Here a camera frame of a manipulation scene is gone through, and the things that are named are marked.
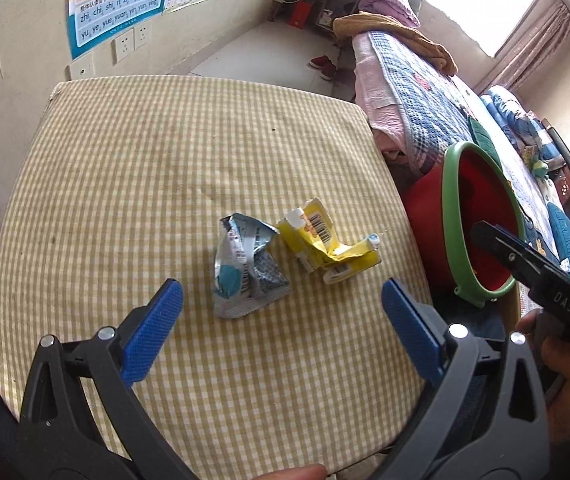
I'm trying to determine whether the green cloth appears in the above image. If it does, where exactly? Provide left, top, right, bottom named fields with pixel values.
left=469, top=117, right=504, bottom=172

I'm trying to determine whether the dark wooden headboard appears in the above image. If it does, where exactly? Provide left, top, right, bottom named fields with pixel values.
left=542, top=119, right=570, bottom=192

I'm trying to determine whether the red bin with green rim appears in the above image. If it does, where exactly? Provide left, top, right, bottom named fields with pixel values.
left=404, top=141, right=527, bottom=308

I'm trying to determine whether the brown blanket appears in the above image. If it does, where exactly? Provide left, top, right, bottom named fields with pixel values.
left=334, top=11, right=458, bottom=76

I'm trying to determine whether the yellow carton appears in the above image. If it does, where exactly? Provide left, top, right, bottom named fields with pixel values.
left=276, top=197, right=383, bottom=285

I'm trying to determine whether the person's right hand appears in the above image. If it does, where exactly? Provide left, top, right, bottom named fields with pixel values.
left=515, top=309, right=570, bottom=442

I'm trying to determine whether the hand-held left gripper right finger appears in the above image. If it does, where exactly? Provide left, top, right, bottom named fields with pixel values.
left=355, top=278, right=552, bottom=480

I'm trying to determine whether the blue letter wall poster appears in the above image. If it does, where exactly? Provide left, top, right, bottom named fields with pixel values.
left=68, top=0, right=171, bottom=61

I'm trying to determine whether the purple duvet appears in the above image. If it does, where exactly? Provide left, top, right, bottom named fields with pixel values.
left=360, top=0, right=421, bottom=29

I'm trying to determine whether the silver blue snack wrapper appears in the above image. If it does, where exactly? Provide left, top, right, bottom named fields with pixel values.
left=213, top=213, right=291, bottom=320

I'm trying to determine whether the green plush toy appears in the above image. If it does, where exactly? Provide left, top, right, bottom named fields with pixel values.
left=525, top=147, right=551, bottom=179

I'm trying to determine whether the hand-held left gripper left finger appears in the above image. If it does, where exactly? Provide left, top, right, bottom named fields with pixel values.
left=18, top=277, right=197, bottom=480

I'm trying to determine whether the blue pillow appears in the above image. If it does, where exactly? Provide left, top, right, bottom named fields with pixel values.
left=547, top=202, right=570, bottom=277

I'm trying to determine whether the pink curtain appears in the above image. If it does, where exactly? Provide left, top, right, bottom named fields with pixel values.
left=482, top=2, right=570, bottom=94

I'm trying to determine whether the white round-hole wall socket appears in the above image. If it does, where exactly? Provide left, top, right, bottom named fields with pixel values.
left=65, top=55, right=95, bottom=81

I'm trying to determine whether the red box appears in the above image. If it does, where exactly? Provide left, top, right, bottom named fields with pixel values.
left=289, top=1, right=315, bottom=28

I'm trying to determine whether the folded blue patterned blanket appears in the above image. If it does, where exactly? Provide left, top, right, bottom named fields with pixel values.
left=480, top=85, right=546, bottom=152

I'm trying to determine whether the person's left hand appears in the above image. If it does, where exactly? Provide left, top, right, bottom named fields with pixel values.
left=252, top=464, right=327, bottom=480

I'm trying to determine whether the bed with patchwork quilt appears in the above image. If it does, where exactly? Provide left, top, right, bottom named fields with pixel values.
left=367, top=31, right=570, bottom=277

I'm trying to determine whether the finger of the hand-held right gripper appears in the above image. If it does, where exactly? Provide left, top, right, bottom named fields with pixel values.
left=470, top=220, right=570, bottom=292

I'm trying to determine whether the pink bed sheet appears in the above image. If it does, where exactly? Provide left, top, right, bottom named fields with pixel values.
left=352, top=35, right=412, bottom=162

